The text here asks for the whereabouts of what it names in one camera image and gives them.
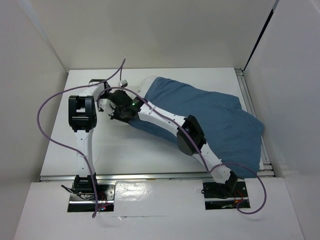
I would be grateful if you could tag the blue pillowcase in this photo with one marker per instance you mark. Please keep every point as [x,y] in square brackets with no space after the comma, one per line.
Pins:
[230,131]

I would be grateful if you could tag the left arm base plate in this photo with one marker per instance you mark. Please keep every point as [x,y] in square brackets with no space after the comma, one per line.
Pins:
[86,202]

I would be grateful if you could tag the black corner post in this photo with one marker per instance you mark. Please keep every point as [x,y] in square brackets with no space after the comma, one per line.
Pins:
[264,27]

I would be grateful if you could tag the right aluminium rail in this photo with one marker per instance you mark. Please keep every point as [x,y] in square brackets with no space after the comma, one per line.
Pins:
[265,166]

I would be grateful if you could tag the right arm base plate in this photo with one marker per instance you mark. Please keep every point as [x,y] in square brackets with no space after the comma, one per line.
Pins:
[217,198]

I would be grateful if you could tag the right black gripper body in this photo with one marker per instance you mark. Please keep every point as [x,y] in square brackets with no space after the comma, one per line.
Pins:
[119,115]

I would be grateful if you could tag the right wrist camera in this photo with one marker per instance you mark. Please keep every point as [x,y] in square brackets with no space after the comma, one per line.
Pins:
[103,105]

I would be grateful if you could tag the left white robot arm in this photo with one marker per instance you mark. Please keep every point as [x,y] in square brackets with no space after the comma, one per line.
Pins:
[82,118]

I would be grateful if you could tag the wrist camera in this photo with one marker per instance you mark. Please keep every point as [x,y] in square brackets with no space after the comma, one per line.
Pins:
[103,105]
[122,83]

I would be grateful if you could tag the aluminium rail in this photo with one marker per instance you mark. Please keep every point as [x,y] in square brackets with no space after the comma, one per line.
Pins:
[265,166]
[134,177]

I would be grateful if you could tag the front aluminium rail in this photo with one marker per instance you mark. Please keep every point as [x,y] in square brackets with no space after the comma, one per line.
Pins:
[134,177]

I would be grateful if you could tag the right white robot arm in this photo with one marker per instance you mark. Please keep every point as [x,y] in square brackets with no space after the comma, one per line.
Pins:
[189,135]

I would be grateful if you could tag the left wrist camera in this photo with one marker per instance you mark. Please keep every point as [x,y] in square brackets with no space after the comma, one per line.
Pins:
[122,83]

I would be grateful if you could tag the white pillow with yellow edge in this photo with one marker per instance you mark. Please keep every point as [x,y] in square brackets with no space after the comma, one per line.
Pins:
[145,85]

